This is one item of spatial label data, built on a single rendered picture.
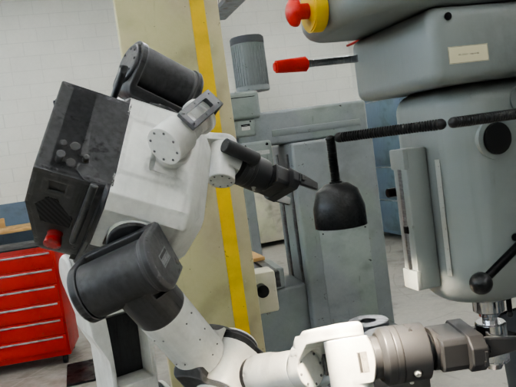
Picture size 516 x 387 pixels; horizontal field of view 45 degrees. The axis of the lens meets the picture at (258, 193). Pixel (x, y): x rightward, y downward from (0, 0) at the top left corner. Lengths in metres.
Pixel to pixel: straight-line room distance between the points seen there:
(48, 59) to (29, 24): 0.57
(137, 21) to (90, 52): 7.37
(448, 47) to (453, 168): 0.17
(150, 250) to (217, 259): 1.69
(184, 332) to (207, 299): 1.61
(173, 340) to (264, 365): 0.16
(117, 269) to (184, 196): 0.18
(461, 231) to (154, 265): 0.45
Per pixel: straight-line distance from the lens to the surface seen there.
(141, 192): 1.04
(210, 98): 1.05
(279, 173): 1.54
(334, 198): 0.83
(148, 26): 2.62
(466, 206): 0.91
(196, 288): 2.64
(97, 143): 1.08
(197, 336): 1.07
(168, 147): 1.00
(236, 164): 1.47
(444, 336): 1.01
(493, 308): 1.03
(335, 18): 0.88
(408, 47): 0.90
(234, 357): 1.14
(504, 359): 1.06
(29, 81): 9.92
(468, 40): 0.87
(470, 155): 0.90
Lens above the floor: 1.59
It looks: 5 degrees down
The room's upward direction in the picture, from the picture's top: 8 degrees counter-clockwise
